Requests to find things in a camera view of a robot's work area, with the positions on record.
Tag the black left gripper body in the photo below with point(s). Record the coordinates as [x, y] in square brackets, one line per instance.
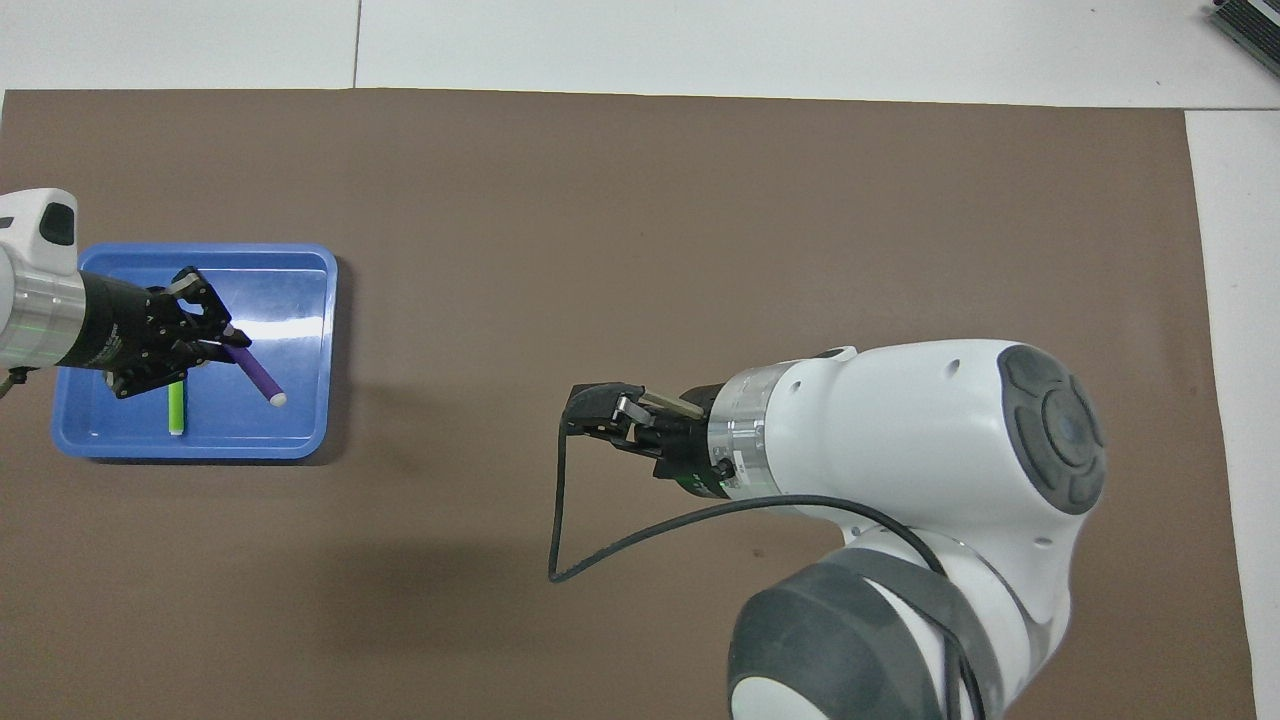
[125, 330]

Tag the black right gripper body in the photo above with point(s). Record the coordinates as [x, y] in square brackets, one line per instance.
[690, 450]

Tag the green marker pen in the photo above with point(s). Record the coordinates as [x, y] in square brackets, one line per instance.
[177, 410]

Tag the purple marker pen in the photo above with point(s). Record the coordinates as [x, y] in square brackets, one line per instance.
[260, 378]

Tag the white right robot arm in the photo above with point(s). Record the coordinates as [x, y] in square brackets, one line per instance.
[900, 450]

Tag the blue plastic tray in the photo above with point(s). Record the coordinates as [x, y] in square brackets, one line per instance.
[290, 300]

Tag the brown table mat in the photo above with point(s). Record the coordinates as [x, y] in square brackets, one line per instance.
[640, 200]

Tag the grey ribbed device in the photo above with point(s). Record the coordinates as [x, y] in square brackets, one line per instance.
[1250, 25]

